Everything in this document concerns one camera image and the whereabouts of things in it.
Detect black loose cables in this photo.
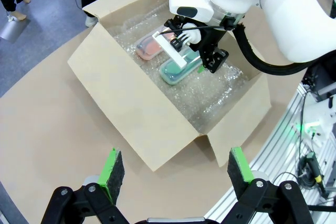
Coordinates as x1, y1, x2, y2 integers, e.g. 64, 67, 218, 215
295, 87, 336, 205

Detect silver mannequin base plate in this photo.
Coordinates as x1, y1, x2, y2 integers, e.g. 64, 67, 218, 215
0, 18, 32, 44

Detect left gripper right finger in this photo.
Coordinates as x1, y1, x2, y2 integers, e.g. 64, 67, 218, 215
220, 146, 316, 224

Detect grey equipment box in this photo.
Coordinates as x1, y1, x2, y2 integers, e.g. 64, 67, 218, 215
301, 61, 336, 102

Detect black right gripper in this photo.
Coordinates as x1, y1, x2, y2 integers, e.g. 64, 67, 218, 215
196, 27, 229, 74

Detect green translucent glasses case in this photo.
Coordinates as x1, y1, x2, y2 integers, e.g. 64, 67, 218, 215
159, 48, 204, 86

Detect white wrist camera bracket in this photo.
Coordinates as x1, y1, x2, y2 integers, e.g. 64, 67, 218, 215
153, 28, 202, 69

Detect green yellow handheld tool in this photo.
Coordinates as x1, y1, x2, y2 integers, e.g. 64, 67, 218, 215
306, 152, 326, 193

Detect clear bubble wrap sheet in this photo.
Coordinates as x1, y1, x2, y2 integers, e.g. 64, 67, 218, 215
106, 3, 249, 134

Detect open brown cardboard box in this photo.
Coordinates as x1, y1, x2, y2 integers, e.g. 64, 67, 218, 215
67, 0, 272, 173

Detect black corrugated cable bundle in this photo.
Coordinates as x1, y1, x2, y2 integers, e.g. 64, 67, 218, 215
235, 23, 326, 76

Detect aluminium profile frame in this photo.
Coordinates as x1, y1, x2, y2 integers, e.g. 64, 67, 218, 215
204, 82, 336, 224

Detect pink translucent glasses case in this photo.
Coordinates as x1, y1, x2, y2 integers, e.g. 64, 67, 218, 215
135, 26, 176, 61

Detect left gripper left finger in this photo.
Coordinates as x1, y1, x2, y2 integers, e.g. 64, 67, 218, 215
40, 147, 126, 224

